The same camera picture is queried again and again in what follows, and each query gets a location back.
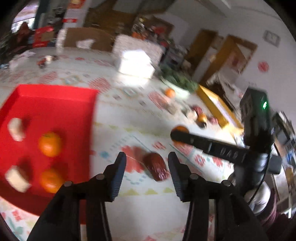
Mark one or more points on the green leafy vegetables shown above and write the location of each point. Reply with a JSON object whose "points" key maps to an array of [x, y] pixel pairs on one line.
{"points": [[181, 80]]}

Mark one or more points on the brown covered chair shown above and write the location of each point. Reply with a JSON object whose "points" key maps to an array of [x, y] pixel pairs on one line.
{"points": [[85, 38]]}

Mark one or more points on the red gift box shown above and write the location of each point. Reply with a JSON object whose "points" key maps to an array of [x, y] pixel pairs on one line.
{"points": [[43, 36]]}

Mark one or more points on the wall calendar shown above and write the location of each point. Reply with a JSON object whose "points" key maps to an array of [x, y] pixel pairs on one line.
{"points": [[74, 11]]}

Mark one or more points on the big red jujube left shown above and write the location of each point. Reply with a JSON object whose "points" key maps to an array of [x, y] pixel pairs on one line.
{"points": [[197, 109]]}

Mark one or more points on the big red jujube right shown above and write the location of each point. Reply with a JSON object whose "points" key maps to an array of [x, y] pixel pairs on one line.
{"points": [[213, 121]]}

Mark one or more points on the small toy car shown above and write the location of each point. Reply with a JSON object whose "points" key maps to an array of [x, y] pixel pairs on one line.
{"points": [[47, 60]]}

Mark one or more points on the patterned chair far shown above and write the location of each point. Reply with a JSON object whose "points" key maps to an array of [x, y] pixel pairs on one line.
{"points": [[125, 42]]}

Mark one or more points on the white tissue box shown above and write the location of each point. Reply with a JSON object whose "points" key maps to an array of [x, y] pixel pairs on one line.
{"points": [[135, 63]]}

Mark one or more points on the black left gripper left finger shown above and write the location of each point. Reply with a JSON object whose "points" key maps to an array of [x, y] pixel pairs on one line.
{"points": [[60, 219]]}

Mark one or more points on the square beige cake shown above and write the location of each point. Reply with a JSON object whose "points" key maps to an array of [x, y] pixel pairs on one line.
{"points": [[191, 115]]}

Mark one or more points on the maroon sleeve right forearm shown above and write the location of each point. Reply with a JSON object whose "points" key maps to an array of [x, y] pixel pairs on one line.
{"points": [[268, 216]]}

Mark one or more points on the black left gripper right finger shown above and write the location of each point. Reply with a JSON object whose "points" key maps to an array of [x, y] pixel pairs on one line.
{"points": [[234, 220]]}

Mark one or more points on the beige cake block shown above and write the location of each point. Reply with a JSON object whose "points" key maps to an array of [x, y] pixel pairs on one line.
{"points": [[18, 179]]}

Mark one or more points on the dark plum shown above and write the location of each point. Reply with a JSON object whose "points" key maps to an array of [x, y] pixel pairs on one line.
{"points": [[202, 124]]}

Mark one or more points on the round beige cake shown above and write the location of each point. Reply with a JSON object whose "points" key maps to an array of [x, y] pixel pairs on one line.
{"points": [[16, 129]]}

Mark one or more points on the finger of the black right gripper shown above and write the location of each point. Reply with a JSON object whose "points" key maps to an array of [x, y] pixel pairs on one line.
{"points": [[225, 151]]}

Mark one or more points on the wall clock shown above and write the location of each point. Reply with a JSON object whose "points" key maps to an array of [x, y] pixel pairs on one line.
{"points": [[271, 38]]}

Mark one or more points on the large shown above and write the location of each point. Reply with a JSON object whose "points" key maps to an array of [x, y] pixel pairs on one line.
{"points": [[50, 144]]}

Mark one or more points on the white oval plate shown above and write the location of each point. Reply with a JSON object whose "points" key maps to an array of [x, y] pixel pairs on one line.
{"points": [[180, 93]]}

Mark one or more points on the yellow cardboard tray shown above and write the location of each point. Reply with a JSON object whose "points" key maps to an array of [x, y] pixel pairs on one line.
{"points": [[225, 117]]}

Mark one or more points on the big red jujube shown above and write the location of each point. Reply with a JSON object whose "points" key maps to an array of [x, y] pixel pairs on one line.
{"points": [[197, 109], [213, 121]]}

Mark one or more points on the red tray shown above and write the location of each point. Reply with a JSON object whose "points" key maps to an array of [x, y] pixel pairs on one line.
{"points": [[64, 110]]}

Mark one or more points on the white gloved right hand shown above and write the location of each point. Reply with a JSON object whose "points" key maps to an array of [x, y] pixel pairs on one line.
{"points": [[260, 200]]}

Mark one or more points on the far small orange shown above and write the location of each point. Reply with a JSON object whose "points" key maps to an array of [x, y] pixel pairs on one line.
{"points": [[170, 93]]}

